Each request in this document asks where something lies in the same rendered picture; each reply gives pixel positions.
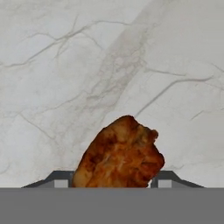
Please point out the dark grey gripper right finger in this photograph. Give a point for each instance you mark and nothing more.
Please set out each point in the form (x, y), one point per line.
(165, 176)

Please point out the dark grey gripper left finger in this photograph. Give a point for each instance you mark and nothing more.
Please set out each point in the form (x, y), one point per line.
(59, 176)

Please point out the brown chicken drumstick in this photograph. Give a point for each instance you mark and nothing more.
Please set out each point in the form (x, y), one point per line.
(122, 154)

